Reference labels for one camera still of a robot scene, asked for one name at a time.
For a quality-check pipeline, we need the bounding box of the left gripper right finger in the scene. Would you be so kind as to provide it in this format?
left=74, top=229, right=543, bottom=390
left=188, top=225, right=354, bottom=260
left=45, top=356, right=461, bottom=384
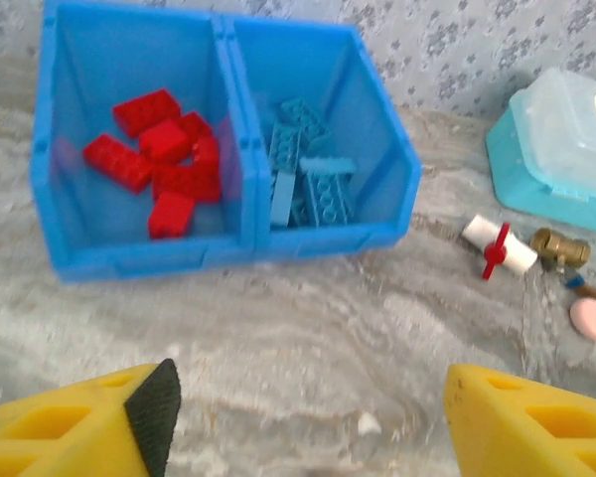
left=444, top=363, right=596, bottom=477

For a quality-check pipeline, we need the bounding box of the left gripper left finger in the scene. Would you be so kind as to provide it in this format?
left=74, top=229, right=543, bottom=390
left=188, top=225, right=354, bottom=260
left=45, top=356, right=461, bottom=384
left=0, top=358, right=183, bottom=477

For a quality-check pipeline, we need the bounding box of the red lego brick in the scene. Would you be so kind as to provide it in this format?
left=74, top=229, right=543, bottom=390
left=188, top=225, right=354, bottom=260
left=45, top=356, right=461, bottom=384
left=151, top=163, right=223, bottom=204
left=138, top=118, right=193, bottom=163
left=111, top=87, right=183, bottom=139
left=191, top=136, right=223, bottom=173
left=176, top=111, right=215, bottom=143
left=82, top=133, right=155, bottom=194
left=147, top=191, right=196, bottom=239

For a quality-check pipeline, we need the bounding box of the blue lego brick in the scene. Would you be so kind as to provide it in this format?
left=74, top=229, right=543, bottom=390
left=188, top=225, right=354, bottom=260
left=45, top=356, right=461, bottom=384
left=299, top=156, right=357, bottom=175
left=267, top=123, right=304, bottom=175
left=277, top=97, right=329, bottom=140
left=305, top=172, right=357, bottom=225

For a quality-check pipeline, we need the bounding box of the pink round disc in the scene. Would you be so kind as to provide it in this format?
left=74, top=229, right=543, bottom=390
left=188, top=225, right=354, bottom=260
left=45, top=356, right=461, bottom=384
left=569, top=296, right=596, bottom=343

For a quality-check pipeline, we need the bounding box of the small blue brown pen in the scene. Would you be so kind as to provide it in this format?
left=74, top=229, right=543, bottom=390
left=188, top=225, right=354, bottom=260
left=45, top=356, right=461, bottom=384
left=560, top=270, right=596, bottom=307

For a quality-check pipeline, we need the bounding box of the blue plastic bin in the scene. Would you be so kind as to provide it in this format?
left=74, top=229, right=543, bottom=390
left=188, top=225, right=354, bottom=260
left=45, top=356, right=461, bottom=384
left=29, top=0, right=257, bottom=284
left=223, top=17, right=423, bottom=259

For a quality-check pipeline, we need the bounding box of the brass pipe fitting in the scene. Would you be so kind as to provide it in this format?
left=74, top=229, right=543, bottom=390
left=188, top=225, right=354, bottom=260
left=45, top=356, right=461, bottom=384
left=529, top=227, right=592, bottom=272

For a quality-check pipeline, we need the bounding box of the clear teal storage box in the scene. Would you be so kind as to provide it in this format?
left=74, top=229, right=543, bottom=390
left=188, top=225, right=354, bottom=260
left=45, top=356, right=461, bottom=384
left=485, top=67, right=596, bottom=238

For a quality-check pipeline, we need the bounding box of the white valve with red handle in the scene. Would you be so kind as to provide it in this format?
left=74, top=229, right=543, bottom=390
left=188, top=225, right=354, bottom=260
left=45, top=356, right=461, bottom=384
left=460, top=214, right=540, bottom=282

